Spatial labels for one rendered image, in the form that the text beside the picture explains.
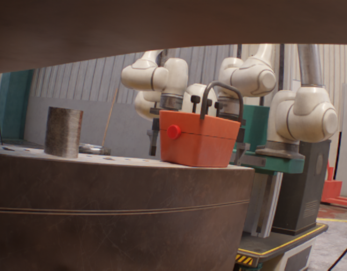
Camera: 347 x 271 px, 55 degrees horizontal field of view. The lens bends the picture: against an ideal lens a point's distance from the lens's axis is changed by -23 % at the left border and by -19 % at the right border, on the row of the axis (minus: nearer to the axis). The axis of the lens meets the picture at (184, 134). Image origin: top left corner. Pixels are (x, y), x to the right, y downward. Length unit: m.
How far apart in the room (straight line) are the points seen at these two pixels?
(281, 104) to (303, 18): 1.33
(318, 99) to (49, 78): 8.73
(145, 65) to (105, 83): 6.94
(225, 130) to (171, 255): 0.36
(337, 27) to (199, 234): 0.85
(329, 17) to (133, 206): 0.67
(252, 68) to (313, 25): 1.02
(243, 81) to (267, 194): 0.68
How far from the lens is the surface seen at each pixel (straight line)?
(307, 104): 1.43
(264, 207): 1.83
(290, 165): 1.55
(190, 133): 0.97
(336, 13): 0.24
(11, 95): 9.79
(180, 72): 1.60
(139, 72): 1.65
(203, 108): 0.96
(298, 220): 1.93
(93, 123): 8.59
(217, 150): 1.04
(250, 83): 1.27
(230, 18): 0.29
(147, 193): 0.86
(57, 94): 9.42
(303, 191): 1.90
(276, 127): 1.58
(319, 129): 1.40
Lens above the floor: 0.76
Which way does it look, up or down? level
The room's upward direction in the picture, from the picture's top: 8 degrees clockwise
